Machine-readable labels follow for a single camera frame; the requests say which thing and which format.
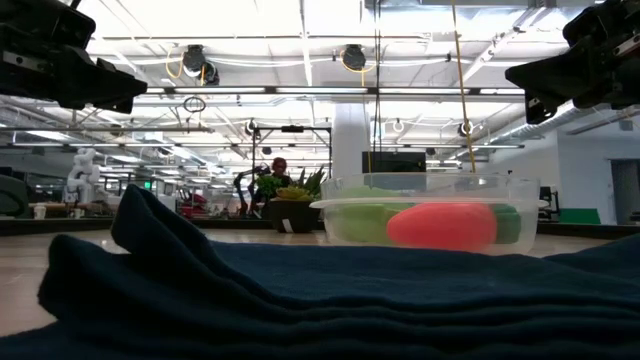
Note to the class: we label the clear plastic tupperware container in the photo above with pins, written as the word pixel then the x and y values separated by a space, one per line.
pixel 530 225

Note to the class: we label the light green toy star fruit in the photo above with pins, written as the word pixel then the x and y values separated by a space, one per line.
pixel 362 222

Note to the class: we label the black background robot arm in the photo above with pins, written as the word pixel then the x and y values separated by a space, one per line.
pixel 242 187

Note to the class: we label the orange toy carrot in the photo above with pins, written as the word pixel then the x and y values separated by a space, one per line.
pixel 440 227

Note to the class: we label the seated person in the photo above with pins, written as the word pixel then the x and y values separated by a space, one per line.
pixel 279 165

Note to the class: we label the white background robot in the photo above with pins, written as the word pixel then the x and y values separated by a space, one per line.
pixel 84 175

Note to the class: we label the green board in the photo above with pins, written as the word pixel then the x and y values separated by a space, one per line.
pixel 580 216

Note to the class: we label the black desk monitor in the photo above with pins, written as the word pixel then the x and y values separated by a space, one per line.
pixel 546 194

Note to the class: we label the white paper cup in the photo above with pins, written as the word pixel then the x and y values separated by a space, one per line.
pixel 39 211

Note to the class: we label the dark rounded background object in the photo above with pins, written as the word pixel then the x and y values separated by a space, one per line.
pixel 10 192

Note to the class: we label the silver ventilation duct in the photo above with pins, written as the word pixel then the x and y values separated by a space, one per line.
pixel 540 125

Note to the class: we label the potted succulent plant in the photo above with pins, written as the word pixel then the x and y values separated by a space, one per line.
pixel 295 215

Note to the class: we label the green leafy background plant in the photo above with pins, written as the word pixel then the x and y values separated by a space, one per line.
pixel 269 186

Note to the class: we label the dark blue folded cloth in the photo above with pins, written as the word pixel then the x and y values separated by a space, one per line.
pixel 320 300

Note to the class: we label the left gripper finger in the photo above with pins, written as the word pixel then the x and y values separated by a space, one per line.
pixel 95 82

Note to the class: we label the black background screen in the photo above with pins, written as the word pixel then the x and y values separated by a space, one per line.
pixel 395 162

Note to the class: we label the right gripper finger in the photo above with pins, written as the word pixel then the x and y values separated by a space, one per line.
pixel 555 75

